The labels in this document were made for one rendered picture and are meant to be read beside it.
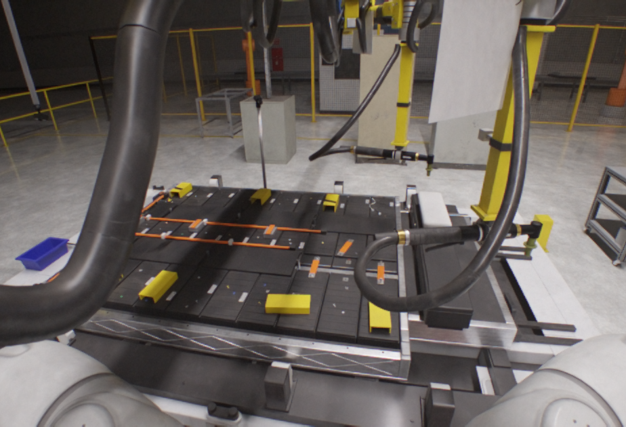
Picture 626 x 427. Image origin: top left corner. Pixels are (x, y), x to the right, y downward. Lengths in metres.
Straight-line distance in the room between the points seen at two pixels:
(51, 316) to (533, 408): 0.42
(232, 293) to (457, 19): 1.18
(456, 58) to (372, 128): 5.08
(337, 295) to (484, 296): 0.58
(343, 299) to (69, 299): 1.19
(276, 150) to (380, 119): 1.74
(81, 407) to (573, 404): 0.49
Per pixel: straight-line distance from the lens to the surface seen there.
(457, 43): 0.67
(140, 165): 0.26
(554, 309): 1.86
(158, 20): 0.30
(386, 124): 5.71
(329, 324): 1.27
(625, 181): 4.17
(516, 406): 0.46
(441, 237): 1.03
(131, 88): 0.27
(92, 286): 0.25
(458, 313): 1.27
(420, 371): 1.48
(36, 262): 2.29
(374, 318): 1.26
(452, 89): 0.68
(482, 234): 1.08
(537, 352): 1.62
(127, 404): 0.45
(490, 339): 1.44
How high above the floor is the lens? 1.90
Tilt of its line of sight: 27 degrees down
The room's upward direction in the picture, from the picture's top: 1 degrees counter-clockwise
